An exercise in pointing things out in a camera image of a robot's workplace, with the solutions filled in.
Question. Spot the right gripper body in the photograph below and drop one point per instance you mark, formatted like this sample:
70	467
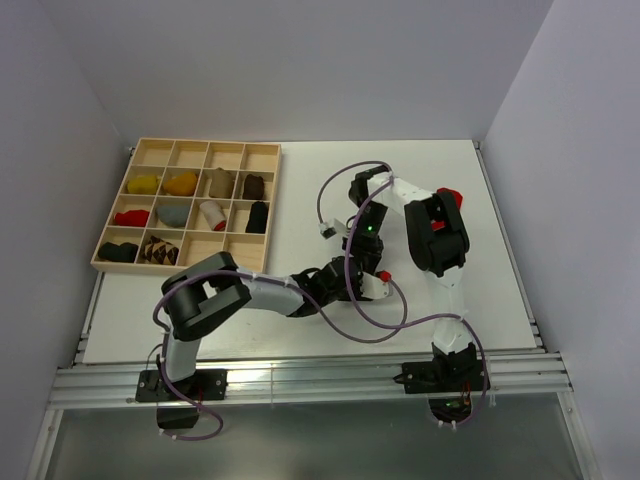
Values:
366	240

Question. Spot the black sock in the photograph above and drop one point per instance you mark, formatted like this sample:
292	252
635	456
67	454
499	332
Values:
125	252
258	218

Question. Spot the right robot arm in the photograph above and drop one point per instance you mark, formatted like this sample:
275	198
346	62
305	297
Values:
438	244

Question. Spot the tan rolled sock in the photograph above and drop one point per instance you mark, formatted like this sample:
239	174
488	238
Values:
222	184

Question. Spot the grey rolled sock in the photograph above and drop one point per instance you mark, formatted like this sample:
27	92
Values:
173	216

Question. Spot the red rolled sock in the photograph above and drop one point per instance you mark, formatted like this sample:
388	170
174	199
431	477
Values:
132	218

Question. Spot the black rolled sock in tray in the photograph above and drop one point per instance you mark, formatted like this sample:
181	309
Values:
125	252

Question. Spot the white red-tipped rolled sock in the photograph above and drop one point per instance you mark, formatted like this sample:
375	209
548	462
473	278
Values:
214	215

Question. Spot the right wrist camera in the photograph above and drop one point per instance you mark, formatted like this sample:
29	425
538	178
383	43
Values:
333	227

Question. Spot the yellow rolled sock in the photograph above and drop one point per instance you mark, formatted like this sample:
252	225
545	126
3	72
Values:
142	185

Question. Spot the dark brown rolled sock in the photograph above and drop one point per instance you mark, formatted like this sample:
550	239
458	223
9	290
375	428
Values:
253	187

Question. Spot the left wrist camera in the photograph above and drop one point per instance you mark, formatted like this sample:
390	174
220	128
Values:
376	286

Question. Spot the orange rolled sock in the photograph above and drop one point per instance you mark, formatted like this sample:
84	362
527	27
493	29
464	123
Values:
184	184

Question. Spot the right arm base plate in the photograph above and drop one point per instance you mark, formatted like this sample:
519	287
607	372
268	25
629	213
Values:
441	376

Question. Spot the wooden compartment tray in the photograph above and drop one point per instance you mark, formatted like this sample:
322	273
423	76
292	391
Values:
168	157

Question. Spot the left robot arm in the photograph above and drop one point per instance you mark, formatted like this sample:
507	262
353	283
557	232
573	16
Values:
201	298

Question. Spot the argyle rolled sock in tray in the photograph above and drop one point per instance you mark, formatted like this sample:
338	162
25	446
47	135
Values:
158	251

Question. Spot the flat red Santa sock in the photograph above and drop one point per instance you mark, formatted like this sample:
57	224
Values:
456	195

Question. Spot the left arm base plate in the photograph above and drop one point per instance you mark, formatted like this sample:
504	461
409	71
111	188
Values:
203	385

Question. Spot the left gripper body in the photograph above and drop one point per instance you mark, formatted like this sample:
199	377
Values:
355	287

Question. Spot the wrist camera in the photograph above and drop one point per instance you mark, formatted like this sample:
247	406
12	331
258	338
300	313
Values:
376	286
333	227

